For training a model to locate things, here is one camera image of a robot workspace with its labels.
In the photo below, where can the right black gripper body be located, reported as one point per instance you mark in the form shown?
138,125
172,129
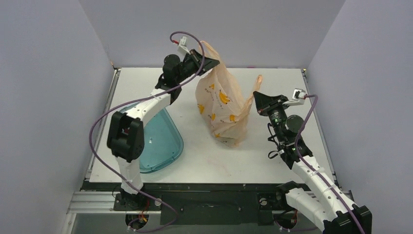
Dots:
271,105

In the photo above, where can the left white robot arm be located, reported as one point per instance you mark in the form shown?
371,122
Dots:
167,88

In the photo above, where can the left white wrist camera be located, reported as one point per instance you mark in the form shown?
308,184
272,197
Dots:
182,46

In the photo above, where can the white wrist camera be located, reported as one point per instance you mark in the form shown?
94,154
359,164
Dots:
298,98
182,46

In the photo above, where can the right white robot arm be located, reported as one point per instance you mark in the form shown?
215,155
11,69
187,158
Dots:
329,209

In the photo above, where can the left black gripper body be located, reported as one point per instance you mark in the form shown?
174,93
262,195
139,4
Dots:
193,64

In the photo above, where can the orange plastic bag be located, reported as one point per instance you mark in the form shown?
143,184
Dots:
221,103

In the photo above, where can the teal plastic bin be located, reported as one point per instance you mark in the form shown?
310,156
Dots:
161,142

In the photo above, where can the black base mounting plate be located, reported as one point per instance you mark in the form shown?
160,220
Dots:
208,204

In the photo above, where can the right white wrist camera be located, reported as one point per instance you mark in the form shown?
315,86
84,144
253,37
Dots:
298,98

